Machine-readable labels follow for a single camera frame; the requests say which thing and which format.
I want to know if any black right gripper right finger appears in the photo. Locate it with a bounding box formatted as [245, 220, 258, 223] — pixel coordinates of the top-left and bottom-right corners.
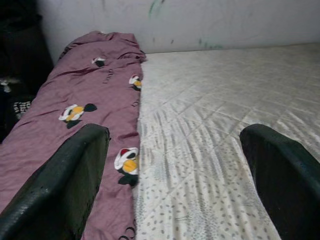
[239, 124, 320, 240]

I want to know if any grey quilted mattress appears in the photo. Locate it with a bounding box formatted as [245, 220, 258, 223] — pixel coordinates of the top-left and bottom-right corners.
[132, 42, 320, 240]

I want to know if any purple cartoon print blanket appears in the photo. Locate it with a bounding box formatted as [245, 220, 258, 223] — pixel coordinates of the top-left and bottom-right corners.
[0, 31, 147, 240]

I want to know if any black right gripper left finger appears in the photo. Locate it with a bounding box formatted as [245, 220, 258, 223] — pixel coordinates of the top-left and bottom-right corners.
[0, 123, 111, 240]

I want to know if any black bag with white print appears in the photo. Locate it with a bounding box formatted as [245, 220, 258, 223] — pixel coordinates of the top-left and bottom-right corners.
[0, 74, 38, 143]

